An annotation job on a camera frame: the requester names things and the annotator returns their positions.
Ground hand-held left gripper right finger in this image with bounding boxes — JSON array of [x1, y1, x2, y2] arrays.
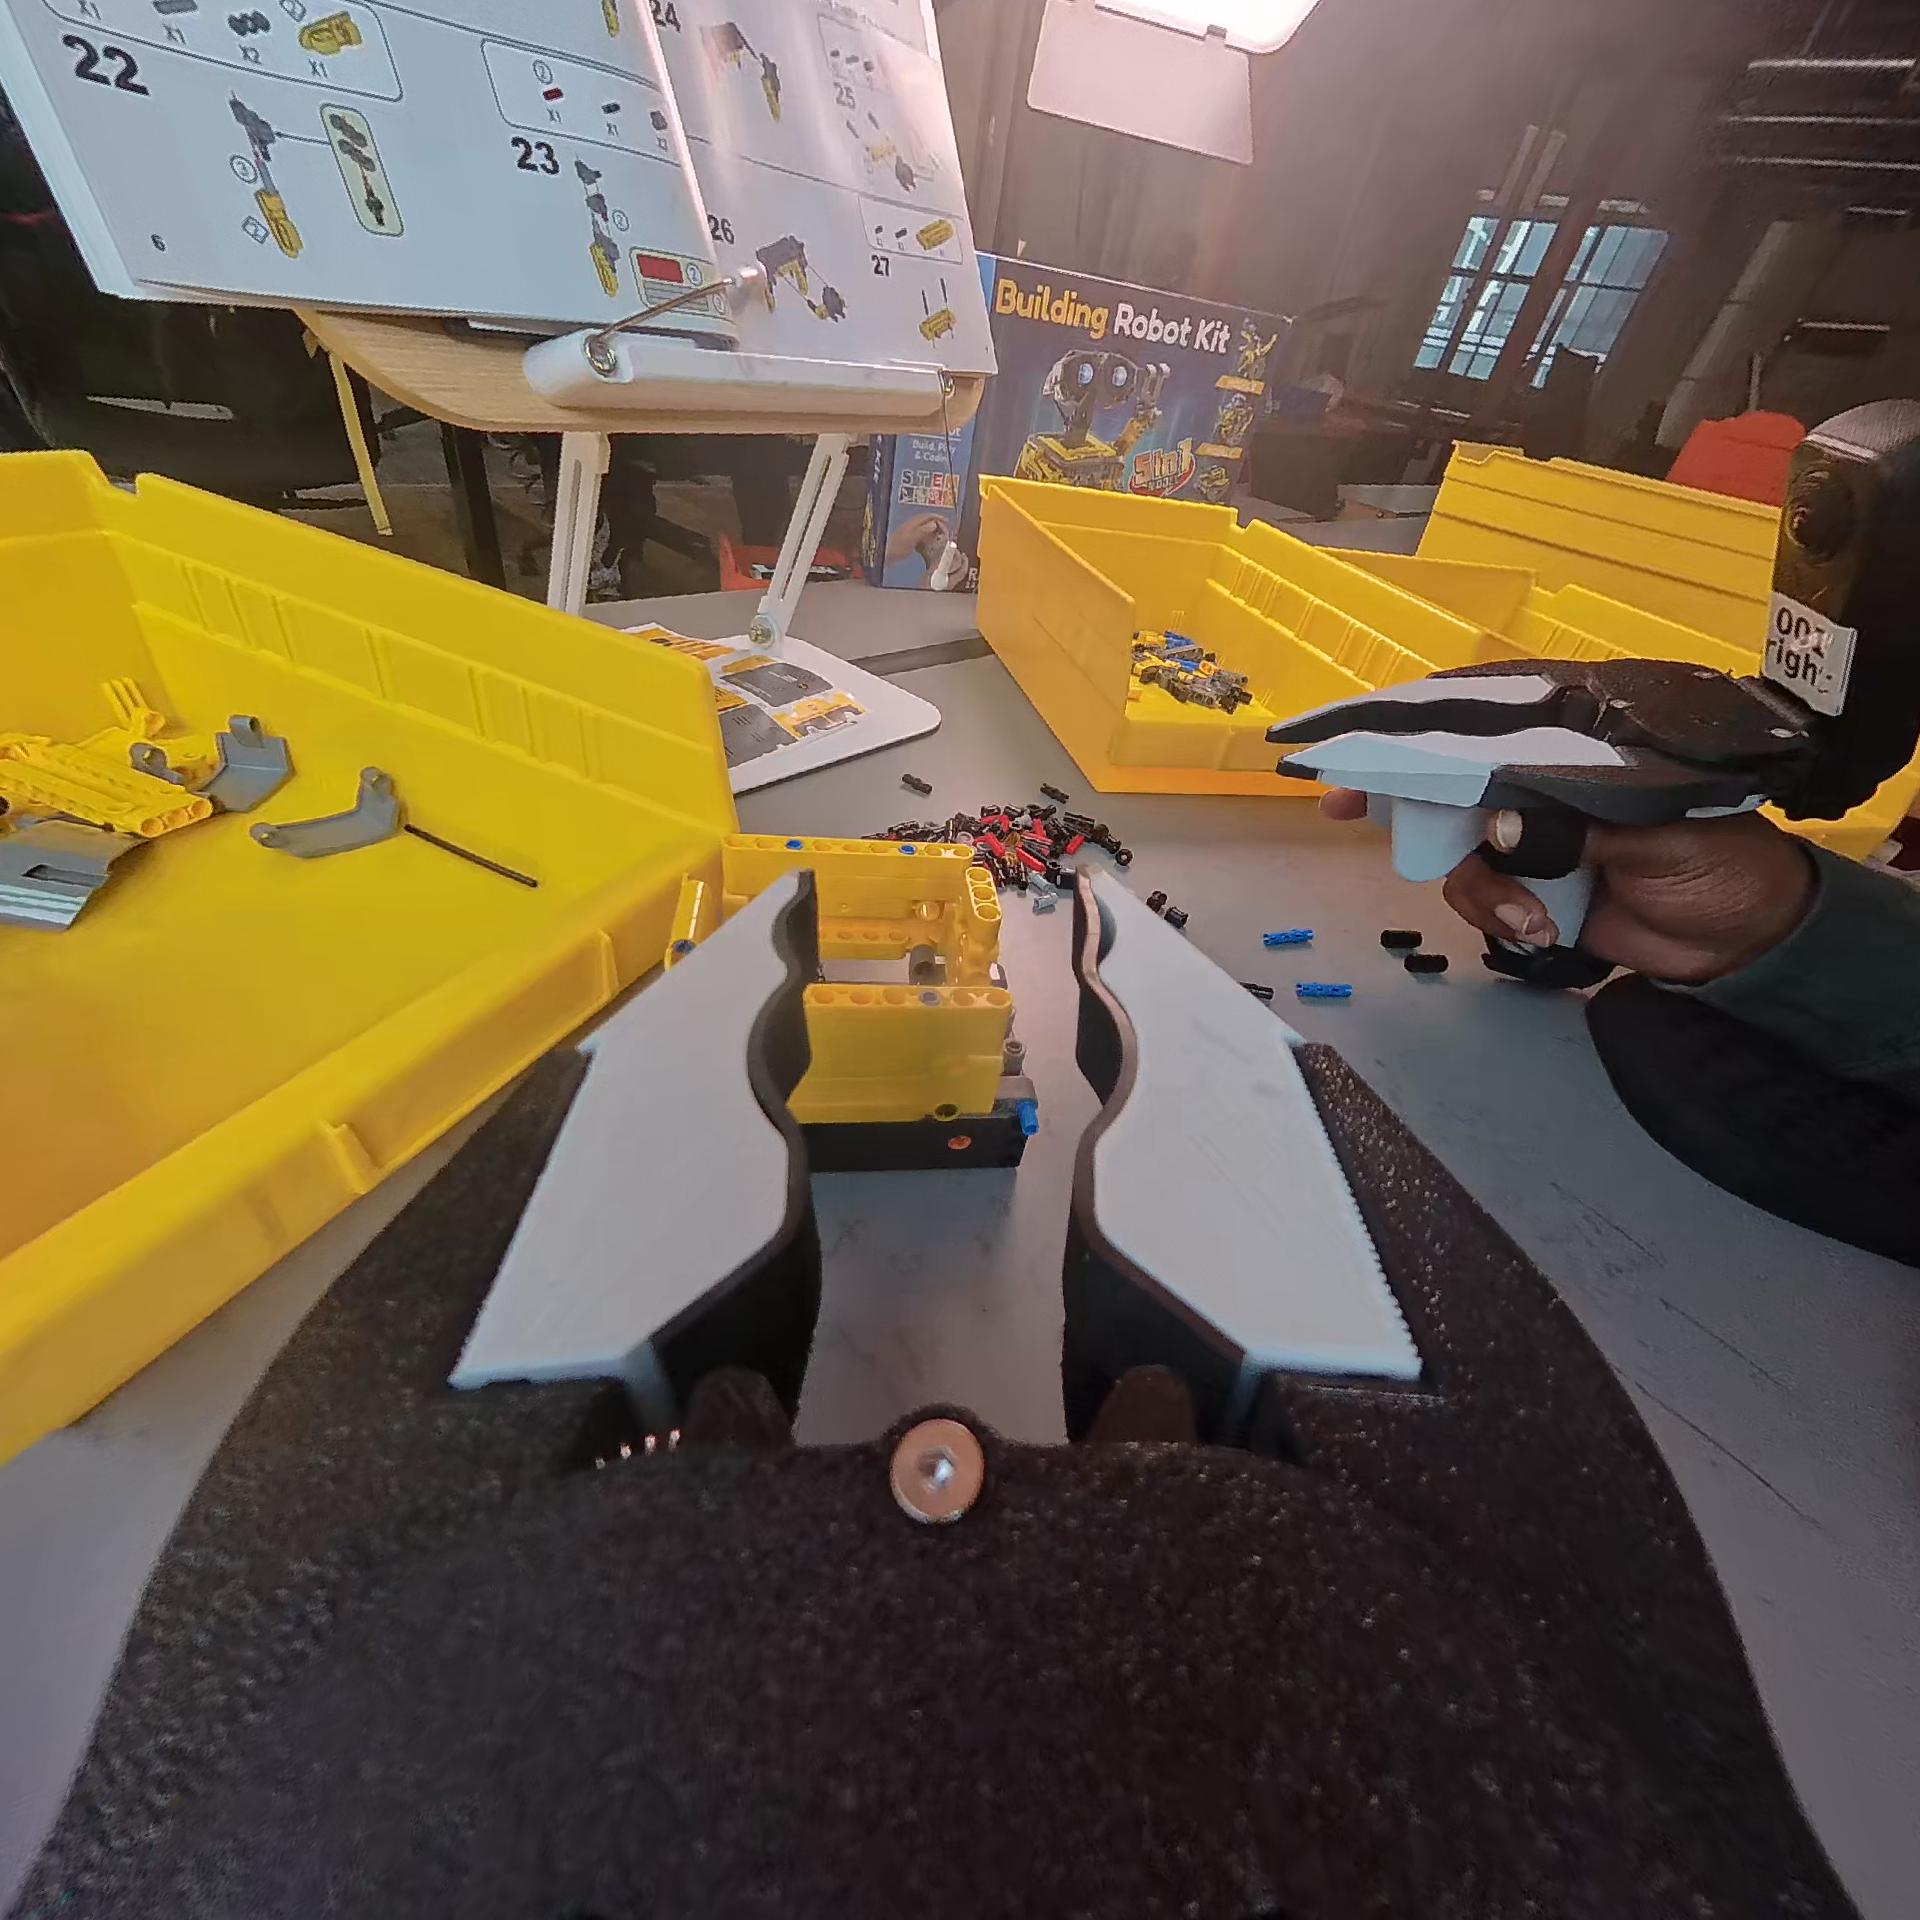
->
[[1064, 867, 1427, 1450]]

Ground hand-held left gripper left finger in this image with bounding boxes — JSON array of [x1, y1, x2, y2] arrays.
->
[[449, 871, 826, 1454]]

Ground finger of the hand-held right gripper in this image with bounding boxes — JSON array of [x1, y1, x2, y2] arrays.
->
[[1275, 727, 1632, 819], [1267, 671, 1571, 747]]

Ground yellow plastic bin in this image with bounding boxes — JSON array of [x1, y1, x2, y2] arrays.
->
[[0, 451, 741, 1466], [1319, 546, 1920, 865], [976, 472, 1501, 799], [1418, 442, 1795, 602]]

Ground blue grey lego parts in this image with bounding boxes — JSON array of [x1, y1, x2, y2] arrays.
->
[[1128, 631, 1259, 721]]

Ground yellow black lego robot model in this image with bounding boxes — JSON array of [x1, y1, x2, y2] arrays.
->
[[664, 832, 1048, 1176]]

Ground pile of small lego pins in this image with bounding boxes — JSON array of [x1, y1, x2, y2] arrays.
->
[[861, 778, 1194, 923]]

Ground person's right hand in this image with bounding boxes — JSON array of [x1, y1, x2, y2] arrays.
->
[[1319, 786, 1827, 988]]

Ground orange plastic container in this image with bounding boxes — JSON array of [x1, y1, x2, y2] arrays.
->
[[1665, 411, 1802, 497]]

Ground window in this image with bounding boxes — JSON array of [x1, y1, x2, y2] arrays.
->
[[1410, 195, 1671, 396]]

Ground robot kit box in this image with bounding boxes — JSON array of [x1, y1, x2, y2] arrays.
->
[[861, 252, 1296, 595]]

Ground sticker sheet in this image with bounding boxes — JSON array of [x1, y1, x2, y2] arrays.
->
[[626, 626, 869, 769]]

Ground hanging light panel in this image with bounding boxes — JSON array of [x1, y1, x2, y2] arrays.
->
[[1024, 0, 1322, 167]]

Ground white book stand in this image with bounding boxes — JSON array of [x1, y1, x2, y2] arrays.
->
[[292, 263, 1000, 799]]

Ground instruction booklet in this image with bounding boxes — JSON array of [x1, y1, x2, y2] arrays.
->
[[0, 0, 1000, 378]]

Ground yellow strap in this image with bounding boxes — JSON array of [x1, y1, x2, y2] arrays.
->
[[307, 336, 395, 538]]

